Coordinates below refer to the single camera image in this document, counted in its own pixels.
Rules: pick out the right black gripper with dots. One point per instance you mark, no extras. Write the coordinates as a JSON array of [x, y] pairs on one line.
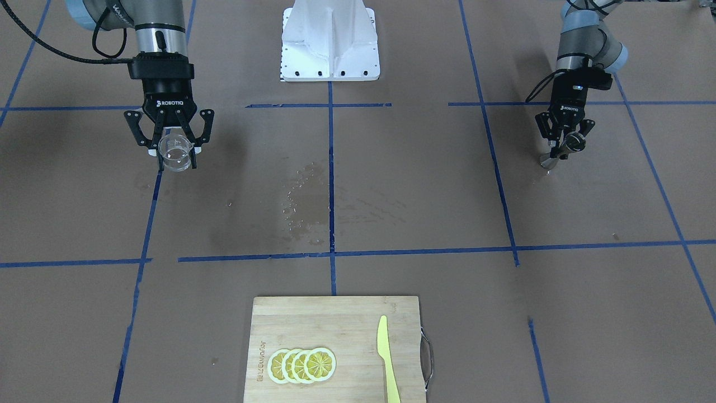
[[166, 94]]

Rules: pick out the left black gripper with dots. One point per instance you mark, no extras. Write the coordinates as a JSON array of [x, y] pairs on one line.
[[567, 99]]

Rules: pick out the steel double jigger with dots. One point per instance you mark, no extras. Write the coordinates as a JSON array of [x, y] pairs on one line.
[[573, 142]]

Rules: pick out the clear glass cup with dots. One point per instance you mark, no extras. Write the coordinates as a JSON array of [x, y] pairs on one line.
[[174, 151]]

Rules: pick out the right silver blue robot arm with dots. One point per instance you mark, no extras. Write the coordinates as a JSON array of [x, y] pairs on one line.
[[160, 27]]

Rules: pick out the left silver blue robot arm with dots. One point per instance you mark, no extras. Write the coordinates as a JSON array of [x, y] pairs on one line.
[[588, 57]]

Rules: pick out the bamboo cutting board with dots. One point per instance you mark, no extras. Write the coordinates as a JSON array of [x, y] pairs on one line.
[[346, 325]]

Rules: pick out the yellow plastic knife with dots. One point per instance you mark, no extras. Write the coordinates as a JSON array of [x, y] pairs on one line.
[[383, 345]]

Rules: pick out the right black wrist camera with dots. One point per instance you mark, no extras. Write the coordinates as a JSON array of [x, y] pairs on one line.
[[161, 66]]

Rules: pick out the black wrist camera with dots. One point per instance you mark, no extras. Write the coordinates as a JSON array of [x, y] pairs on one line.
[[161, 66], [587, 77]]

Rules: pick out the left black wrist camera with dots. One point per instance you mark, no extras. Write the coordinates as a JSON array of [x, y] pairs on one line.
[[587, 77]]

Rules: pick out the white camera stand pedestal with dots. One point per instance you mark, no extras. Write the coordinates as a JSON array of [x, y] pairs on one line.
[[329, 41]]

